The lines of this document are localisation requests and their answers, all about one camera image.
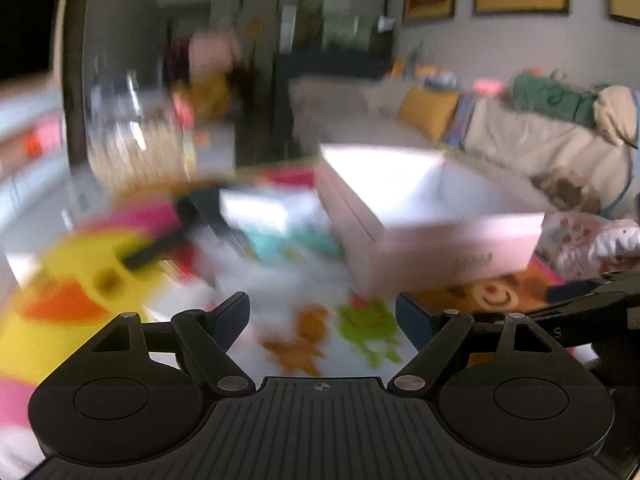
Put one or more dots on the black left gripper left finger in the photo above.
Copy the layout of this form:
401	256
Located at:
204	339

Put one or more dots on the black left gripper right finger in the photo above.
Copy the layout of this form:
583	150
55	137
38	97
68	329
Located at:
440	345

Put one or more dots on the small white carton box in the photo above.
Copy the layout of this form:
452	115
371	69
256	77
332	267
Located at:
256	209

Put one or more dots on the floral pink blanket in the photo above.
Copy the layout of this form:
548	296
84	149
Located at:
575	245

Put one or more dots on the colourful cartoon play mat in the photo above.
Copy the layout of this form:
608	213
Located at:
61	283

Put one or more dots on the pink cardboard box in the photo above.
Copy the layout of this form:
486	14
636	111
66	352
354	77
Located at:
410	219

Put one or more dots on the brown plush toy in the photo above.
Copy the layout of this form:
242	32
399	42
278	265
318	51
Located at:
569	191

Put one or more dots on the beige covered sofa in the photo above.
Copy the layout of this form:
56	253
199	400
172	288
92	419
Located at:
489	133

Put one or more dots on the beige plush pillow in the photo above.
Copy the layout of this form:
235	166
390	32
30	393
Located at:
616	114

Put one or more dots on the yellow cushion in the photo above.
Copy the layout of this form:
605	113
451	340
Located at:
428	111

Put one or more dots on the glass jar of nuts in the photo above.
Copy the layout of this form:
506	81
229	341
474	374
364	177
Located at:
135	136

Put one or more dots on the pink clothes pile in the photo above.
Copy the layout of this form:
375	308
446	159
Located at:
213	50

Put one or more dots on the glass aquarium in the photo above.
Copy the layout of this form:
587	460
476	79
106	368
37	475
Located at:
362	25

